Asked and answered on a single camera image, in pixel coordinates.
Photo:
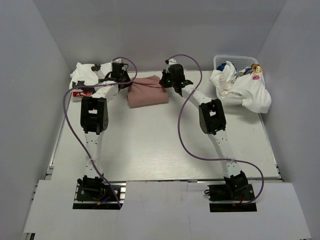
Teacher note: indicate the white printed t shirt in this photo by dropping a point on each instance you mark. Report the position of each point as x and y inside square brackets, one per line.
[245, 87]

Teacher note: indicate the white plastic basket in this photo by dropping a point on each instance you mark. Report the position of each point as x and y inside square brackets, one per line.
[239, 62]

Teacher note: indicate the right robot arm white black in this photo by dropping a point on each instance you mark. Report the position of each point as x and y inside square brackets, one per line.
[212, 122]

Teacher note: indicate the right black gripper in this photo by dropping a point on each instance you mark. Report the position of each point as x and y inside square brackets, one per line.
[163, 81]

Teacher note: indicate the folded white black t shirt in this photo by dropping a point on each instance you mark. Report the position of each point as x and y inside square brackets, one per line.
[89, 74]

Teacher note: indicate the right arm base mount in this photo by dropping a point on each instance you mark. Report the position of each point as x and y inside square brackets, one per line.
[222, 200]

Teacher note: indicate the folded red white t shirt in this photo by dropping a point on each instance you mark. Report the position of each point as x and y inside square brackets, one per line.
[80, 94]

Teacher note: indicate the pink t shirt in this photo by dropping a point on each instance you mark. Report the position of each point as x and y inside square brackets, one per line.
[146, 91]

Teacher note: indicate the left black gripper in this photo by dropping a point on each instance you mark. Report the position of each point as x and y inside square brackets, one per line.
[125, 73]

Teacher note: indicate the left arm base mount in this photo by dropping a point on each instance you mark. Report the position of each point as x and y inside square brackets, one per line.
[102, 199]

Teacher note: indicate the blue t shirt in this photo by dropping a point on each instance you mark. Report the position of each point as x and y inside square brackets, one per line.
[221, 67]

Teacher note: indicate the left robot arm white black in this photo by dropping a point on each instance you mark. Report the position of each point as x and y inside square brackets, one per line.
[94, 116]

